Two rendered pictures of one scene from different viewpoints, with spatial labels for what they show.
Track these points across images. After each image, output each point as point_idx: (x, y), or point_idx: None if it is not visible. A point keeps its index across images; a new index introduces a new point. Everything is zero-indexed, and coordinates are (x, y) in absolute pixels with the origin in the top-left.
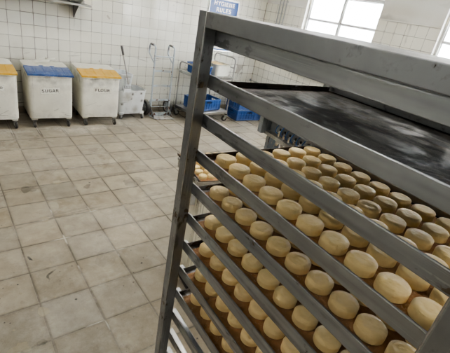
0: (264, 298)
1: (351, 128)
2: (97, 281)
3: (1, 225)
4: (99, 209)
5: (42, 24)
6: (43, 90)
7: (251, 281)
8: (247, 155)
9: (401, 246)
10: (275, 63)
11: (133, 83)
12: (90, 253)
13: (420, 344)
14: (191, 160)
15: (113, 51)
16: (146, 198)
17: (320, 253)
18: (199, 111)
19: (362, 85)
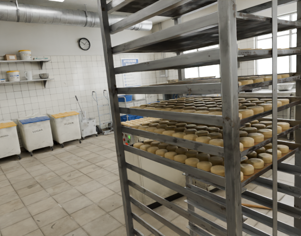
0: (161, 85)
1: None
2: (85, 222)
3: (17, 208)
4: (79, 185)
5: (27, 95)
6: (33, 131)
7: (154, 85)
8: (132, 21)
9: None
10: None
11: (87, 117)
12: (78, 208)
13: (217, 5)
14: (109, 53)
15: (71, 101)
16: (109, 173)
17: (174, 28)
18: (106, 23)
19: None
